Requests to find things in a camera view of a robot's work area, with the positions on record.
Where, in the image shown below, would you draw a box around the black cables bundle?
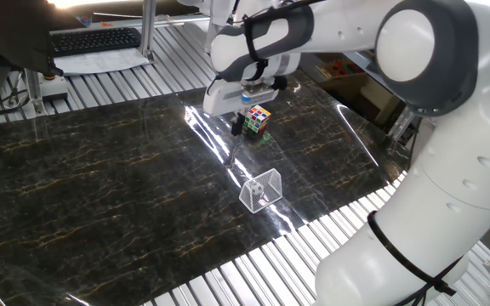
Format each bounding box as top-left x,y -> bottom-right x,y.
0,76 -> 31,119

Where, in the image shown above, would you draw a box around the black marble pattern mat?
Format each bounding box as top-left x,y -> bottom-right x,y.
0,70 -> 412,306

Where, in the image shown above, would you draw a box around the white paper sheets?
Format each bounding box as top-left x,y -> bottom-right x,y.
53,47 -> 151,77

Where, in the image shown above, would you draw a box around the tall aluminium profile post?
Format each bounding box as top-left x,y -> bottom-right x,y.
139,0 -> 157,63

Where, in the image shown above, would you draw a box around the black computer keyboard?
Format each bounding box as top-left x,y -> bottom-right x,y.
50,27 -> 143,59

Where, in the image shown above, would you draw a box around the white emergency stop button box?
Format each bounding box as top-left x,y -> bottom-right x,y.
40,72 -> 70,102

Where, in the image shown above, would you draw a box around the slanted aluminium frame post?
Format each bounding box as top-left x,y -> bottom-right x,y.
387,105 -> 417,141

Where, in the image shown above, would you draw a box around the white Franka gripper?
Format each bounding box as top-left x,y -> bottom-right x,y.
202,76 -> 280,137

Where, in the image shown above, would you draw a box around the colourful toy block set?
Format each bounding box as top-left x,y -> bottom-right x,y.
316,58 -> 368,81

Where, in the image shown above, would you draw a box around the white mesh miniature goal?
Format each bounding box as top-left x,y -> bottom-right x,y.
238,167 -> 283,214

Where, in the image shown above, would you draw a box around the dark computer monitor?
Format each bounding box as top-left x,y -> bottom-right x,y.
0,0 -> 66,107

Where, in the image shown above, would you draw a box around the multicoloured Rubik's cube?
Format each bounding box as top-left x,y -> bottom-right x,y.
243,104 -> 272,135

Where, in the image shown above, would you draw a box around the short aluminium profile post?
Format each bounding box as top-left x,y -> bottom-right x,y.
23,67 -> 46,115

